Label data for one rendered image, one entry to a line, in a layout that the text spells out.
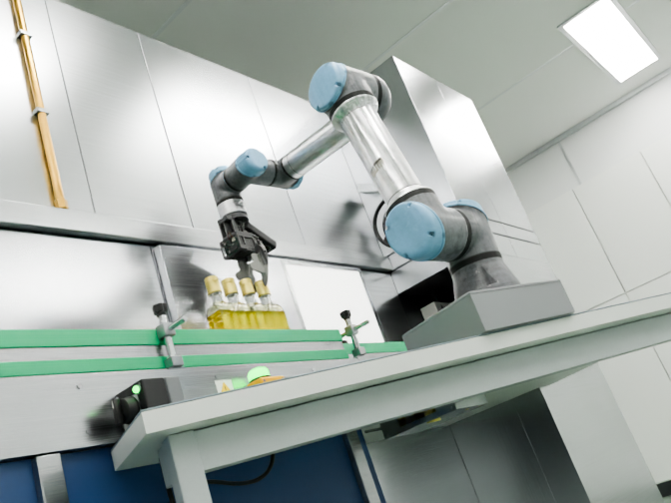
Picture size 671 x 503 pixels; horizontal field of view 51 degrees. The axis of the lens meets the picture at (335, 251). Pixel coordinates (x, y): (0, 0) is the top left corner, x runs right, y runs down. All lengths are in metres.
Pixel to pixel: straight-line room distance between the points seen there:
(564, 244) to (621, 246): 0.40
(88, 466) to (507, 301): 0.80
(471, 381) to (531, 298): 0.22
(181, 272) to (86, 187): 0.32
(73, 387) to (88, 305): 0.51
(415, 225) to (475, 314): 0.21
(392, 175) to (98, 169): 0.83
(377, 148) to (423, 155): 1.24
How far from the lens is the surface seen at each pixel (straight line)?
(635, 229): 5.27
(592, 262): 5.33
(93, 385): 1.25
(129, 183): 2.00
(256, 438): 1.12
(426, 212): 1.40
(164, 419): 1.04
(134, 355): 1.35
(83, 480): 1.21
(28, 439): 1.17
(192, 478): 1.07
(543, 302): 1.47
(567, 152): 6.00
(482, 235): 1.53
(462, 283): 1.50
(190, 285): 1.89
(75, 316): 1.68
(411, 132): 2.81
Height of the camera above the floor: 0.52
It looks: 20 degrees up
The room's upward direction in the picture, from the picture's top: 20 degrees counter-clockwise
